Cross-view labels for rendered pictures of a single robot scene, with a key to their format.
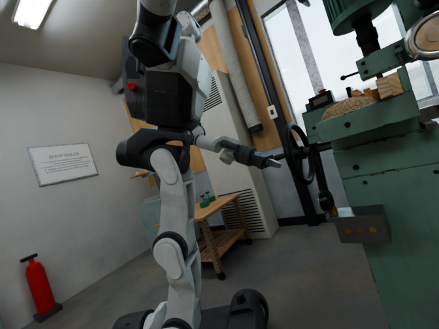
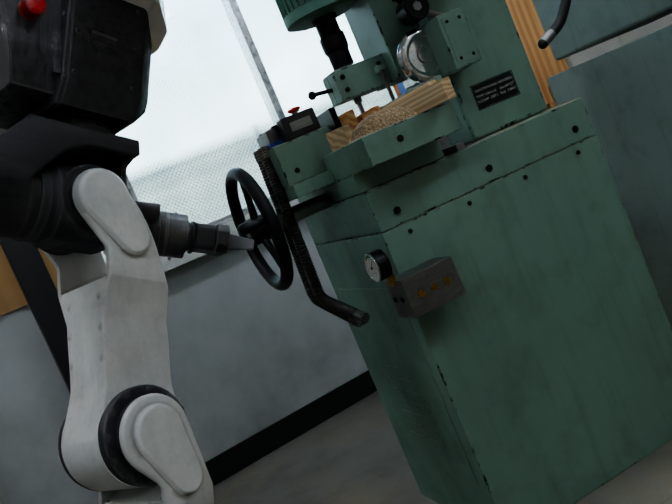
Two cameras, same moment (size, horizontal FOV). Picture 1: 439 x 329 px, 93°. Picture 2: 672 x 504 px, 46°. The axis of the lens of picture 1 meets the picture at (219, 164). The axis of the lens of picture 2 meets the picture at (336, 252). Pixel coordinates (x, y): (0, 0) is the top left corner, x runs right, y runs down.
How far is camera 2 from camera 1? 1.06 m
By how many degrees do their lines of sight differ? 60
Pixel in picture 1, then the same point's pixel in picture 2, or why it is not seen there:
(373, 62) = (353, 79)
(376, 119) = (427, 131)
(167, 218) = (123, 352)
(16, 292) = not seen: outside the picture
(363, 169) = (405, 212)
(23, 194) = not seen: outside the picture
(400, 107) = (445, 118)
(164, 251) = (159, 424)
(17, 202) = not seen: outside the picture
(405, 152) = (440, 183)
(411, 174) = (450, 210)
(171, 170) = (137, 219)
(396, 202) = (445, 250)
